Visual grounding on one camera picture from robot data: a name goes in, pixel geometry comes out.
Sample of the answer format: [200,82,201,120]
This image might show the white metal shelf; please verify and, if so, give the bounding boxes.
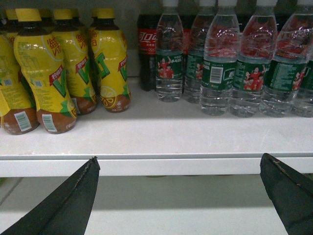
[0,78,313,177]

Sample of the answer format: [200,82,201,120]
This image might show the small rear water bottle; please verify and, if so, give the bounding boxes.
[156,0,183,102]

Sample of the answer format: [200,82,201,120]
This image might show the clear water bottle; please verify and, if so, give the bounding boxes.
[259,0,313,118]

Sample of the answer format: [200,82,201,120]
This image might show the water bottle behind right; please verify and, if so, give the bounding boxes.
[291,54,313,118]

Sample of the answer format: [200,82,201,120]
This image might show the cola bottle behind water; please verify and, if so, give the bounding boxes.
[137,13,160,91]

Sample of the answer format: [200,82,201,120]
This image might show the water bottle far left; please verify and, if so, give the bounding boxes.
[184,0,216,103]

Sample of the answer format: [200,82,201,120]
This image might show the water bottle centre left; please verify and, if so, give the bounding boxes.
[229,0,278,118]

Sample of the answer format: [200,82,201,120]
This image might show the white lower shelf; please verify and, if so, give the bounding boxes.
[0,175,313,235]

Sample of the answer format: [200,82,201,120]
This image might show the yellow lemon tea bottle front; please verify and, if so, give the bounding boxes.
[14,8,77,134]

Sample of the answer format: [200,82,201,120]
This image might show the yellow lemon tea bottle left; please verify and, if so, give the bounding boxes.
[0,9,39,135]

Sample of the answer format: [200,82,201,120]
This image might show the water bottle barcode label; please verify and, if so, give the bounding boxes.
[199,0,240,116]

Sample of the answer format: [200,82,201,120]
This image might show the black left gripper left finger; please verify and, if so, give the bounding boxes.
[2,157,100,235]

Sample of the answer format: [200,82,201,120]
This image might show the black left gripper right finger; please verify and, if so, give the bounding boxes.
[260,153,313,235]

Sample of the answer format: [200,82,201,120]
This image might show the yellow lemon tea bottle middle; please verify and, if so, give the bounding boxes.
[53,9,97,115]

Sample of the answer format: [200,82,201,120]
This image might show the yellow lemon tea bottle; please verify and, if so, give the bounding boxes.
[90,8,131,113]
[0,9,39,135]
[53,9,97,115]
[14,8,77,134]

